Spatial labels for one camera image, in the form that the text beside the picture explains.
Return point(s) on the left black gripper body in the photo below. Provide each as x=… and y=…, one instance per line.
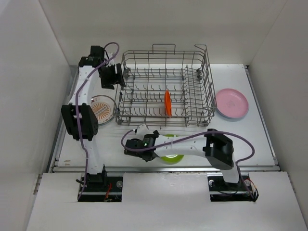
x=109, y=76

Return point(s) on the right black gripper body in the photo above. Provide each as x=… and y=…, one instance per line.
x=156, y=132

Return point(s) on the green plate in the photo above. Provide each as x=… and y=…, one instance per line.
x=171, y=159

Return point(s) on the white plate floral pattern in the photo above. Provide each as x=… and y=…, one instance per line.
x=93, y=105

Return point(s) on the orange plate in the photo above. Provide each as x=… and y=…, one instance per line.
x=167, y=103

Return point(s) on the grey wire dish rack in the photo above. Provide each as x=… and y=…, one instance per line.
x=149, y=73

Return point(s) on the pink plate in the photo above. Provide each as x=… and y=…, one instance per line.
x=231, y=102

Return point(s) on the blue plate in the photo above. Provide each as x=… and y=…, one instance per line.
x=232, y=118

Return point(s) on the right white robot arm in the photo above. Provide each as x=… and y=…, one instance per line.
x=211, y=145

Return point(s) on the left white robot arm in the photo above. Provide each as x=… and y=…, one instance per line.
x=79, y=118

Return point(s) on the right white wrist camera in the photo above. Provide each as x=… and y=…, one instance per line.
x=142, y=128

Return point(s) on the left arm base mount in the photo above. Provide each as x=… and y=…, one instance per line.
x=101, y=187

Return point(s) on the front aluminium rail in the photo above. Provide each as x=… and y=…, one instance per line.
x=165, y=169

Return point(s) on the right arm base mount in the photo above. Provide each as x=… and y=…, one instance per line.
x=243, y=191

